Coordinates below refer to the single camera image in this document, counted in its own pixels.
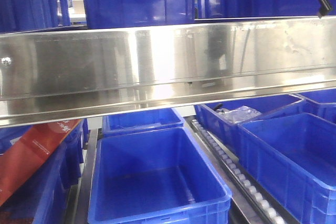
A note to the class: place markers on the blue lower centre rear bin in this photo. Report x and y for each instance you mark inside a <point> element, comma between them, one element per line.
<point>140,121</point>

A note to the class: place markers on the blue lower right rear bin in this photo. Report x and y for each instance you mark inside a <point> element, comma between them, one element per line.
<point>228,133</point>

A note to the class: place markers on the clear plastic bag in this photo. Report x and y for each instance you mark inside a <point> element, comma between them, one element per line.
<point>239,114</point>

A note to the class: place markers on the blue lower centre front bin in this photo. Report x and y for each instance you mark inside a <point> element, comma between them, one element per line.
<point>160,176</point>

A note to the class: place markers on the blue lower right front bin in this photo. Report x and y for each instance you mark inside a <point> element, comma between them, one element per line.
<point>293,158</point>

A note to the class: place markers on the red cardboard box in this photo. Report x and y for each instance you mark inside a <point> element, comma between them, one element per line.
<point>30,152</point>

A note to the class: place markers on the blue lower left front bin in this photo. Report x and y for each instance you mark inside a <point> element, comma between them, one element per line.
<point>43,198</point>

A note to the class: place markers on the roller track with white wheels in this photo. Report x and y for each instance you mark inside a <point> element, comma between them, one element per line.
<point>251,204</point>

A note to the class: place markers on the blue far right bin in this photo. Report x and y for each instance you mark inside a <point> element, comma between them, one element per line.
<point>320,103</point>

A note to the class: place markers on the dark blue upper left bin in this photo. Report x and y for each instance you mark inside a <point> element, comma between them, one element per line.
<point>23,15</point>

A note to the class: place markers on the metal divider rail left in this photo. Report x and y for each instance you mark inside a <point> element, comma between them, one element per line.
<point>83,202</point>

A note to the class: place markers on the stainless steel shelf rail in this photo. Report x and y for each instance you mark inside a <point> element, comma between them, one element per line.
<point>80,73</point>

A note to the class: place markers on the steel rail screw left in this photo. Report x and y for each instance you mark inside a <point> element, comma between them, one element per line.
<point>6,61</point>

